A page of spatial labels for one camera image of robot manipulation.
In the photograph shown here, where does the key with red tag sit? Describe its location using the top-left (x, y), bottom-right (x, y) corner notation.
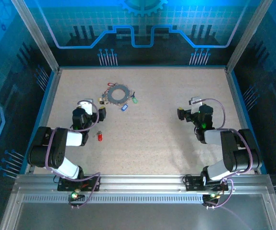
top-left (92, 130), bottom-right (104, 143)

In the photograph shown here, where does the large metal keyring bundle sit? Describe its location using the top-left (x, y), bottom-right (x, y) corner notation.
top-left (107, 83), bottom-right (132, 106)

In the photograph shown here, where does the black connector block with LEDs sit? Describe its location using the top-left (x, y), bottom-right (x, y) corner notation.
top-left (68, 190), bottom-right (85, 203)
top-left (203, 193), bottom-right (221, 204)

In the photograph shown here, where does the grey metal tray plate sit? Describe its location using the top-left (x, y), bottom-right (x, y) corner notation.
top-left (0, 186), bottom-right (276, 230)

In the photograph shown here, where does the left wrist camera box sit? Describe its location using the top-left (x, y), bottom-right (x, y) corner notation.
top-left (83, 98), bottom-right (95, 116)

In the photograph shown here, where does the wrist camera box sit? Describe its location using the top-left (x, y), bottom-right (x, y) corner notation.
top-left (83, 98), bottom-right (95, 116)
top-left (189, 97), bottom-right (204, 113)

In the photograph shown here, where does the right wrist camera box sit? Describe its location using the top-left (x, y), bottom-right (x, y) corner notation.
top-left (189, 97), bottom-right (204, 113)

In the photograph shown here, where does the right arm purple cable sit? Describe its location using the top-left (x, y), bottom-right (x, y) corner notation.
top-left (195, 98), bottom-right (252, 230)

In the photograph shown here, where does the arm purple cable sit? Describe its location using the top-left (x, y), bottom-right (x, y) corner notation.
top-left (45, 100), bottom-right (102, 209)
top-left (195, 98), bottom-right (252, 230)

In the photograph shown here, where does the blue edged side rail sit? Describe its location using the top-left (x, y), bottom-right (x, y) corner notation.
top-left (225, 68), bottom-right (268, 175)
top-left (24, 68), bottom-right (63, 175)

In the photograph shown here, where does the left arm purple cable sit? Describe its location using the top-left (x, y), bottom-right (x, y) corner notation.
top-left (45, 100), bottom-right (102, 209)

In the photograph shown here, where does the aluminium table edge rail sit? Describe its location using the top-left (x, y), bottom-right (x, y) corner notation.
top-left (58, 65), bottom-right (228, 70)

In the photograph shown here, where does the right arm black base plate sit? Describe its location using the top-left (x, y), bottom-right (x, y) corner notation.
top-left (182, 175), bottom-right (229, 192)

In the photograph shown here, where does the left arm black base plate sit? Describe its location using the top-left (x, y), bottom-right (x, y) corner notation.
top-left (57, 175), bottom-right (102, 192)

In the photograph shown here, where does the aluminium mounting rail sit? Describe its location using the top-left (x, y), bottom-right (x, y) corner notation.
top-left (12, 174), bottom-right (274, 195)

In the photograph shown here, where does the aluminium frame post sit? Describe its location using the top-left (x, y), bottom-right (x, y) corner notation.
top-left (225, 0), bottom-right (274, 72)
top-left (10, 0), bottom-right (61, 72)

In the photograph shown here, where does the grey slotted cable duct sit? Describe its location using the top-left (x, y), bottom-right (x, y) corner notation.
top-left (22, 194), bottom-right (205, 205)

